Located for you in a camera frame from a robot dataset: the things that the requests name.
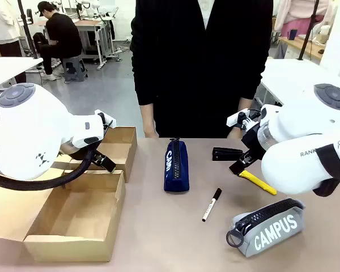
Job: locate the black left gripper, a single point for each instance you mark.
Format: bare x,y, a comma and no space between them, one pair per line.
78,155

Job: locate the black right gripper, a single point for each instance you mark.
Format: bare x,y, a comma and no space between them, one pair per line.
252,141

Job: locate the small cardboard box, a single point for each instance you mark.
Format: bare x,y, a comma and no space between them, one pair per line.
124,158

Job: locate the black stapler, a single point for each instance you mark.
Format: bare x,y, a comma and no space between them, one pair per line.
224,154

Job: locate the yellow utility knife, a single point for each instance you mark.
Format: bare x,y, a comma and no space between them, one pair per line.
260,182

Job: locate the white marker black cap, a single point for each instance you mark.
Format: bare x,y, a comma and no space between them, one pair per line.
211,205

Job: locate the large cardboard box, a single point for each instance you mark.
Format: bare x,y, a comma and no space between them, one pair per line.
82,209

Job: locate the blue campus pencil case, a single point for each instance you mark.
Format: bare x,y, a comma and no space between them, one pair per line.
181,170

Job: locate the grey campus pencil case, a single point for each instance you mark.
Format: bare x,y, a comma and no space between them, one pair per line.
272,229

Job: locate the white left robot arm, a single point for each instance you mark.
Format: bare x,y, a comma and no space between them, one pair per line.
25,136

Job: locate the person's right forearm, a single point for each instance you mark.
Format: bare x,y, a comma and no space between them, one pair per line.
147,112

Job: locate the person's left forearm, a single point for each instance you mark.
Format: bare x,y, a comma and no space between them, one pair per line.
244,104

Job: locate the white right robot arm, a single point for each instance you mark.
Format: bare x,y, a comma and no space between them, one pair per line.
294,127

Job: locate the person's left hand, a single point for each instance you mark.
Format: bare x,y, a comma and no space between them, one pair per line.
233,134

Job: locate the person's right hand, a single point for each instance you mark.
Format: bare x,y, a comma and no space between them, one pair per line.
150,129

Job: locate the white table with square legs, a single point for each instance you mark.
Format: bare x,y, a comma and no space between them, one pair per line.
286,76

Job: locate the grey plastic stool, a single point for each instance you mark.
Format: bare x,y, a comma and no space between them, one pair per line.
73,68

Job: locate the person in black cardigan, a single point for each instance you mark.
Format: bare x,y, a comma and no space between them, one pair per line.
198,71

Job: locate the wooden table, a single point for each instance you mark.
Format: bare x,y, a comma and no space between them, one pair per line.
300,46

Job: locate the white table with round leg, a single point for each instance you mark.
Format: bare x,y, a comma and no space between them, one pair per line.
11,69

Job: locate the seated man in black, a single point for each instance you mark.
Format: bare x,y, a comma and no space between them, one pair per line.
59,37

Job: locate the background workbench desk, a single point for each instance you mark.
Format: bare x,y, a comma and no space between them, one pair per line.
90,27

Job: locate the black stand pole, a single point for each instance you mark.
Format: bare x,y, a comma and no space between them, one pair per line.
27,28
308,31

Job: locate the white paper cup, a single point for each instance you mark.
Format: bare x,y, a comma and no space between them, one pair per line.
325,32

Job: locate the person in pink top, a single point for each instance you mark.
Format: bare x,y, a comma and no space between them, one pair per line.
300,17

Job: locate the person in white jacket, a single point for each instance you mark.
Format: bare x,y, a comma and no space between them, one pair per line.
4,22

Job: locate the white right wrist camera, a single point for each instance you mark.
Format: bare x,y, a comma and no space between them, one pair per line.
235,117

